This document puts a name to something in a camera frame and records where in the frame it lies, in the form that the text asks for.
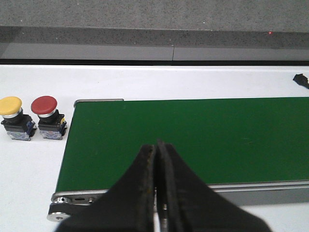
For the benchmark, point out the grey speckled stone counter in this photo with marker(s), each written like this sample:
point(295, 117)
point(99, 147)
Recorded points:
point(155, 29)

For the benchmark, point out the red mushroom push button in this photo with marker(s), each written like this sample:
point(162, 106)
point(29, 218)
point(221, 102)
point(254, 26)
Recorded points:
point(52, 125)

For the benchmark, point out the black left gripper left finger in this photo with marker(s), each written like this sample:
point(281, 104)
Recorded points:
point(128, 206)

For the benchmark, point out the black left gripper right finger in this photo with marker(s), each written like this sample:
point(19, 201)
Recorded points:
point(189, 205)

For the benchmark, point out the small black sensor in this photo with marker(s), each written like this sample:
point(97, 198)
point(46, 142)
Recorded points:
point(301, 80)

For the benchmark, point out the green conveyor belt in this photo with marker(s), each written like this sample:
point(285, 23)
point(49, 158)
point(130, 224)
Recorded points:
point(251, 151)

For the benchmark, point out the yellow mushroom push button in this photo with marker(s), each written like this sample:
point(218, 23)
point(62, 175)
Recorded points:
point(19, 126)

